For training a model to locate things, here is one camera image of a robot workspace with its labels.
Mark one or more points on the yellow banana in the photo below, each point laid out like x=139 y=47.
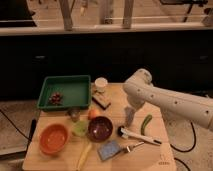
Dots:
x=83 y=156

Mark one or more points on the orange bowl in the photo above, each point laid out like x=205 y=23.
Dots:
x=53 y=139

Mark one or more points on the purple bowl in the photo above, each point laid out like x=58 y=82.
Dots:
x=100 y=129

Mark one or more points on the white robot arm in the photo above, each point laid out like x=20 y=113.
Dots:
x=139 y=89

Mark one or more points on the green cucumber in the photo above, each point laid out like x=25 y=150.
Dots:
x=145 y=122

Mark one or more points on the orange fruit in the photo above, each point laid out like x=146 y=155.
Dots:
x=93 y=113

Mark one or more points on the black white brush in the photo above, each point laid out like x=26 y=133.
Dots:
x=125 y=133

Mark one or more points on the grey-blue towel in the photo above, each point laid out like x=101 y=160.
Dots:
x=129 y=116

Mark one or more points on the red grape bunch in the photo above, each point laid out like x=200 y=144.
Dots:
x=55 y=99

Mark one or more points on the blue sponge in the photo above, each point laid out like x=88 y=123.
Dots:
x=108 y=150

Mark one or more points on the brown wooden block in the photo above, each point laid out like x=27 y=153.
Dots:
x=101 y=101

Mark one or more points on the metal measuring cup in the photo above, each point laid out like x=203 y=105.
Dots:
x=74 y=114

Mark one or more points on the white cup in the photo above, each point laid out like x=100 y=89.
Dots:
x=100 y=84

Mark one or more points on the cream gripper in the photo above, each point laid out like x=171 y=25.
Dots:
x=136 y=105

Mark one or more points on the green plastic tray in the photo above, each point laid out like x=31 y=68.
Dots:
x=75 y=92

